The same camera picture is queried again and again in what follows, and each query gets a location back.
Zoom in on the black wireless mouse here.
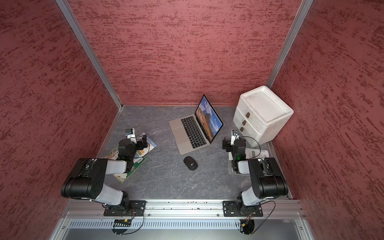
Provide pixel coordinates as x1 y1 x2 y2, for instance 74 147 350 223
183 156 198 171

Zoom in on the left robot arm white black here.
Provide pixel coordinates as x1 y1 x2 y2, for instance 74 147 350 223
61 134 149 216

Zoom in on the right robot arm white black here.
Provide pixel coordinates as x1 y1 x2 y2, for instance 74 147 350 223
223 138 289 217

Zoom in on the silver open laptop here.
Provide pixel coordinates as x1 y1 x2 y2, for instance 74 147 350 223
169 95 224 155

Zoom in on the colourful booklet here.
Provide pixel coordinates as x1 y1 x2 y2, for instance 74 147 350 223
105 133 156 172

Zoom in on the green colourful booklet underneath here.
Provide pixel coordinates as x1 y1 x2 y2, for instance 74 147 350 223
114 157 147 183

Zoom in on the white paper manual in sleeve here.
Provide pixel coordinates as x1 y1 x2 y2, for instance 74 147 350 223
228 148 270 175

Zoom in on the white three-drawer storage box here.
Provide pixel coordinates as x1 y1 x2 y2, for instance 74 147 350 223
233 86 294 148

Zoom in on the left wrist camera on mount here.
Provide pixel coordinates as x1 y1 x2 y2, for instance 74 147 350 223
126 128 137 144

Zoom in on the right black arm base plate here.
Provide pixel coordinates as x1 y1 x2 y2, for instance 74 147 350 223
222 201 263 218

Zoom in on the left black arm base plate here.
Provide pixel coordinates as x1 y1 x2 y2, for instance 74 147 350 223
104 201 147 218

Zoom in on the aluminium front rail frame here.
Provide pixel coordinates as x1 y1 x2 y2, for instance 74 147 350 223
51 200 314 240

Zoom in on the left aluminium corner post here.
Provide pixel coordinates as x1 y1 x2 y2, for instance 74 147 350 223
56 0 124 111

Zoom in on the aluminium corner post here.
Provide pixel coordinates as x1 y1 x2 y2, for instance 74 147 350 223
266 0 314 88
56 0 124 111

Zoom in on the right aluminium corner post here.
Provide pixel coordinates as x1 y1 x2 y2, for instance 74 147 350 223
266 0 314 88

